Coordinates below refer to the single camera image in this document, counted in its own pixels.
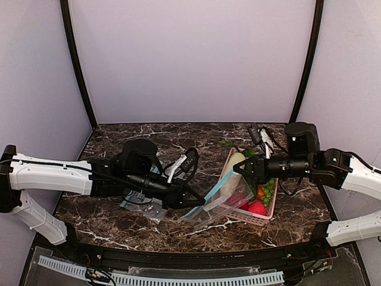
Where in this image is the clear zip bag blue zipper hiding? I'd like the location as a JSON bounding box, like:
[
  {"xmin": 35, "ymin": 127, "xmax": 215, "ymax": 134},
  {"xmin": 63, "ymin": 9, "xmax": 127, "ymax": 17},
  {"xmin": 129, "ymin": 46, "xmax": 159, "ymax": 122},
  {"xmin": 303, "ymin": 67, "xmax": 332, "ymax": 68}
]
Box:
[{"xmin": 180, "ymin": 171, "xmax": 253, "ymax": 230}]

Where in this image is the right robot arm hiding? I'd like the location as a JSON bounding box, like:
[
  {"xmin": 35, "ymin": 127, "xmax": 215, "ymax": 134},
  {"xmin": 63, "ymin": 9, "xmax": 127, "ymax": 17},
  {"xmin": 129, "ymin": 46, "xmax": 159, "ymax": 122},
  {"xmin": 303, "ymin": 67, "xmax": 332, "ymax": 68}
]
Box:
[{"xmin": 233, "ymin": 122, "xmax": 380, "ymax": 247}]

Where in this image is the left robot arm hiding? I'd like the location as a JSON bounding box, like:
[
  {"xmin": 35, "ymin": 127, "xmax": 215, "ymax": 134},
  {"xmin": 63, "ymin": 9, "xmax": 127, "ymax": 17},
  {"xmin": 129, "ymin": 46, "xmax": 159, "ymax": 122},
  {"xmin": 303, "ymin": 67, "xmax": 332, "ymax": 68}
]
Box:
[{"xmin": 1, "ymin": 139, "xmax": 205, "ymax": 246}]

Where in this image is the green leaf sprig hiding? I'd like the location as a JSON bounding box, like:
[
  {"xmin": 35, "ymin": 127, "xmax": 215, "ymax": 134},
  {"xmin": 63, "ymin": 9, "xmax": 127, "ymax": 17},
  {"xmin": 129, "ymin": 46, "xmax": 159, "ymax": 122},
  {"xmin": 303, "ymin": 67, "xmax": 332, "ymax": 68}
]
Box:
[{"xmin": 221, "ymin": 141, "xmax": 257, "ymax": 158}]

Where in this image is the white radish toy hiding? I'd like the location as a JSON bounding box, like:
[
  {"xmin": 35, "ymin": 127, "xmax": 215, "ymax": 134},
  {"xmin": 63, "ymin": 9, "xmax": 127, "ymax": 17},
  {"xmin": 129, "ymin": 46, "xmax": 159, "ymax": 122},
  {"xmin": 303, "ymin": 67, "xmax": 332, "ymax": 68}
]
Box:
[{"xmin": 220, "ymin": 153, "xmax": 246, "ymax": 202}]

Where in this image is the orange carrot toy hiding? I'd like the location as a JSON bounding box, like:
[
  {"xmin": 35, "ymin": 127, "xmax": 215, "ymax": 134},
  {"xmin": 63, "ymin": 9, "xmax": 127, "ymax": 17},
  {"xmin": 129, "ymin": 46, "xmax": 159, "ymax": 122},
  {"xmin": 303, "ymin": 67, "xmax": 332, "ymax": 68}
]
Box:
[{"xmin": 256, "ymin": 185, "xmax": 265, "ymax": 200}]

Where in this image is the green grapes toy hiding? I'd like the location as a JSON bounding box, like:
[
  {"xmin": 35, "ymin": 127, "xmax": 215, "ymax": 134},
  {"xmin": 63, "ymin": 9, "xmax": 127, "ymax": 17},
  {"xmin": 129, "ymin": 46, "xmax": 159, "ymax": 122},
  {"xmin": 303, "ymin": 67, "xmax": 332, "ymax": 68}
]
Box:
[{"xmin": 259, "ymin": 179, "xmax": 276, "ymax": 207}]

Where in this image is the red apple toy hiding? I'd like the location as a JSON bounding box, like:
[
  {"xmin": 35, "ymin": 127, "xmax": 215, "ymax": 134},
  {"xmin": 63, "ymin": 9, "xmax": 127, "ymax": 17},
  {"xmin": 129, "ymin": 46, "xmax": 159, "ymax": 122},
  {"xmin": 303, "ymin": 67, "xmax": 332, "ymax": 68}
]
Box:
[{"xmin": 226, "ymin": 194, "xmax": 249, "ymax": 211}]

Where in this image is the pink red fruit toy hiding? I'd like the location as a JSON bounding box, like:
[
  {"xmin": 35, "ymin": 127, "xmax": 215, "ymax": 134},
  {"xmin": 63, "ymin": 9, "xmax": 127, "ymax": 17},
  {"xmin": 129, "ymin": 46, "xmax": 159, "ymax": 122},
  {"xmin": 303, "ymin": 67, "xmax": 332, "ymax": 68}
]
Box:
[{"xmin": 248, "ymin": 201, "xmax": 267, "ymax": 216}]

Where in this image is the pink plastic basket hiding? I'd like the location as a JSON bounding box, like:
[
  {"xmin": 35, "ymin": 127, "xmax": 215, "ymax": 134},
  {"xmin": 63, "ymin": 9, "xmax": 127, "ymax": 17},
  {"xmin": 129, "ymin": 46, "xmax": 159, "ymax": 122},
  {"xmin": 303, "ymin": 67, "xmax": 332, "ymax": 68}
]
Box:
[{"xmin": 218, "ymin": 147, "xmax": 278, "ymax": 226}]

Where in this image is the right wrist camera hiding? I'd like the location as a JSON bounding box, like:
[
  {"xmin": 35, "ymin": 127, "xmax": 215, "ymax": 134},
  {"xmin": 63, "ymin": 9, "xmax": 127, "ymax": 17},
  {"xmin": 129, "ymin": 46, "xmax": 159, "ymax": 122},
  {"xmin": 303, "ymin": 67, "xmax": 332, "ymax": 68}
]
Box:
[{"xmin": 247, "ymin": 123, "xmax": 275, "ymax": 159}]

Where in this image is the black front rail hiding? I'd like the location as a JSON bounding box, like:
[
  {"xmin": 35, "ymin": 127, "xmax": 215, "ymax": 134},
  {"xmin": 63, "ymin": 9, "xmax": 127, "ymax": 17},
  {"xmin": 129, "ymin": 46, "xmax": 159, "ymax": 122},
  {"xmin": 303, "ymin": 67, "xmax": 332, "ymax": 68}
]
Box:
[{"xmin": 78, "ymin": 243, "xmax": 312, "ymax": 270}]

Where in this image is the white slotted cable duct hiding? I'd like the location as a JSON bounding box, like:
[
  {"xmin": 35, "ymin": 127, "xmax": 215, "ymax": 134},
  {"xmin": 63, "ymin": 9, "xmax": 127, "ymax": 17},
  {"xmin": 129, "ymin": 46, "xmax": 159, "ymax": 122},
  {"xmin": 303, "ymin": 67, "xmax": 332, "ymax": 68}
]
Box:
[{"xmin": 38, "ymin": 255, "xmax": 285, "ymax": 286}]

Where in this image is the black frame post right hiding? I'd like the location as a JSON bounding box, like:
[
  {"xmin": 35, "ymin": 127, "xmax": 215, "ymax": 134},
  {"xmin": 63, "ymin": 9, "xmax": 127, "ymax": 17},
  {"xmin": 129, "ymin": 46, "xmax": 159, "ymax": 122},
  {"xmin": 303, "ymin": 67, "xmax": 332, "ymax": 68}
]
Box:
[{"xmin": 288, "ymin": 0, "xmax": 324, "ymax": 124}]

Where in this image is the black frame post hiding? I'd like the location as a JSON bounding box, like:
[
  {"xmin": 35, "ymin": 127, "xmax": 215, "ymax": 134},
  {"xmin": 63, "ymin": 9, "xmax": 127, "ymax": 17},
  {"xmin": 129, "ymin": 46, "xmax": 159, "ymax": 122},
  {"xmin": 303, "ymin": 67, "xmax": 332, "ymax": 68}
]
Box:
[
  {"xmin": 288, "ymin": 0, "xmax": 324, "ymax": 124},
  {"xmin": 60, "ymin": 0, "xmax": 98, "ymax": 130}
]

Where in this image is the black frame post left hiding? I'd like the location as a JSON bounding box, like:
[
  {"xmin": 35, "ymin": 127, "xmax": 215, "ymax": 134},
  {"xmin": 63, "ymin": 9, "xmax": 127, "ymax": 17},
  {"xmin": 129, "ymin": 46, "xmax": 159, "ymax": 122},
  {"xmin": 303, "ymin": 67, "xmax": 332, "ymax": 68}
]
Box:
[{"xmin": 60, "ymin": 0, "xmax": 98, "ymax": 130}]

